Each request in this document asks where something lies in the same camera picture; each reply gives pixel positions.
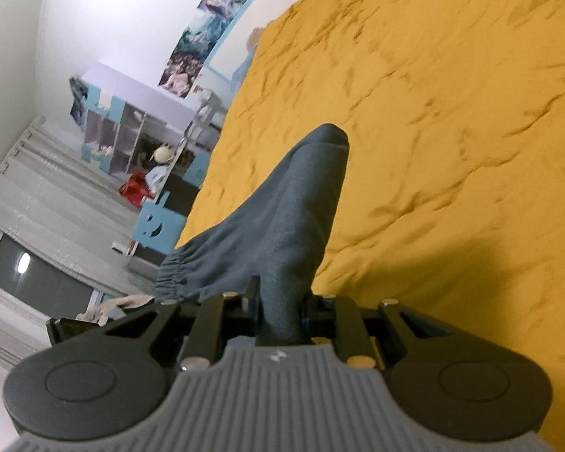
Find white blue bed headboard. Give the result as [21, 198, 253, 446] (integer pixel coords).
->
[198, 0, 299, 98]

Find blue smiley chair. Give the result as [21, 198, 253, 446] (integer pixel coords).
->
[131, 191, 186, 255]

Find anime wall posters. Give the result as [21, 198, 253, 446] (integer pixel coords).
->
[159, 0, 248, 98]

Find white metal chair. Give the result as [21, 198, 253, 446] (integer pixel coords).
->
[183, 89, 228, 151]

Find dark teal grey pants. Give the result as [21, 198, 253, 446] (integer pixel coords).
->
[155, 124, 350, 345]

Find red bag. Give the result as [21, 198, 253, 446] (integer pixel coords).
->
[118, 171, 154, 208]

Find mustard yellow quilt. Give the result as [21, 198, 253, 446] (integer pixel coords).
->
[182, 0, 565, 451]

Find white blue shelf unit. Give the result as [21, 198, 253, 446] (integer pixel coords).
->
[69, 63, 196, 179]

